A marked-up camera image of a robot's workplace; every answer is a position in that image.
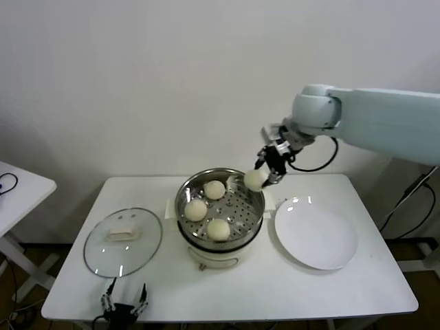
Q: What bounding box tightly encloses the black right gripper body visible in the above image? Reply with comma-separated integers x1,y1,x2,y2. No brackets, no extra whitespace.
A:
264,144,296,175

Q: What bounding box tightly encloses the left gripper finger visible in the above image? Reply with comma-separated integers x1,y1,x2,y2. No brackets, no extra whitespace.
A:
100,277,118,310
132,283,149,316

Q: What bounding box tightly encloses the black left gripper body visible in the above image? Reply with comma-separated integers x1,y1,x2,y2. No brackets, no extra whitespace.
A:
102,302,137,330

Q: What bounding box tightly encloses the white steamed baozi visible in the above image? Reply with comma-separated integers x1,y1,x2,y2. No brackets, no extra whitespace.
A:
206,218,230,243
243,168,269,193
184,200,208,222
203,180,226,200

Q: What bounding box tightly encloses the round glass pot lid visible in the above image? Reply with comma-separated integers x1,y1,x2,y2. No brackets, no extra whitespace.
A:
82,207,163,278

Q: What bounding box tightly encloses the stainless steel steamer basket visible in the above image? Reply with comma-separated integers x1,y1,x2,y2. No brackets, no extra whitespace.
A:
164,168,276,243

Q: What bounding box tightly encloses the white round plate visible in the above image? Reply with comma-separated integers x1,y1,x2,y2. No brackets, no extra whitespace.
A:
274,196,358,271

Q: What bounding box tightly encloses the cream electric cooker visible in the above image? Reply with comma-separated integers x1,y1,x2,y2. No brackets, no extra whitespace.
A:
177,219,264,272

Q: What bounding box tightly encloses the white folding side table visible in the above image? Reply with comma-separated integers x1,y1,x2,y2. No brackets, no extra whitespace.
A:
0,161,57,300

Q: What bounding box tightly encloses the white shelf rack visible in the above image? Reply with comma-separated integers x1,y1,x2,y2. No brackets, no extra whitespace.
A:
417,164,440,272

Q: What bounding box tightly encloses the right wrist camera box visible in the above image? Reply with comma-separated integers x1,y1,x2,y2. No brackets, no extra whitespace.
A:
260,124,293,154

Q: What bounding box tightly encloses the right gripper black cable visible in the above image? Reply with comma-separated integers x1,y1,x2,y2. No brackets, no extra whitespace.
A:
287,135,340,172

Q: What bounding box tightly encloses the white floor cable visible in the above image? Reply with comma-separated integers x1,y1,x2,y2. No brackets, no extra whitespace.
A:
10,299,46,322

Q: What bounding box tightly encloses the black floor cable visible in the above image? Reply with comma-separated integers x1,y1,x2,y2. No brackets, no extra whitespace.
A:
0,252,19,305

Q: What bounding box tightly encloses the black wall power cable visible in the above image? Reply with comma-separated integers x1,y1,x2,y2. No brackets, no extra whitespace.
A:
377,173,436,239

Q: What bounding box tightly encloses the thin black looped cable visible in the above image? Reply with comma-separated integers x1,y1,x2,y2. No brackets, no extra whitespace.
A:
0,173,19,197

